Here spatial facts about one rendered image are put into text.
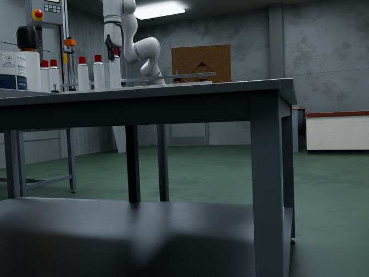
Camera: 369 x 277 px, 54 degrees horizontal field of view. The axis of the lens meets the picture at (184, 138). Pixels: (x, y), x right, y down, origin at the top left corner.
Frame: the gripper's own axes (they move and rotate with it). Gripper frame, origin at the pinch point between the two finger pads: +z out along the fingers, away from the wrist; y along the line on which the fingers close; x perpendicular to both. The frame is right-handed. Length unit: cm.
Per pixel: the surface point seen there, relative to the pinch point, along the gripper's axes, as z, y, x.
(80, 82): 11.4, 2.2, -17.9
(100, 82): 11.8, 1.9, -7.4
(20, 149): 53, -109, -157
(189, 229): 85, -6, 33
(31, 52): 0.7, 30.6, -22.9
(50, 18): -24.7, -6.6, -40.1
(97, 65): 3.8, 2.3, -8.1
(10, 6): -187, -399, -416
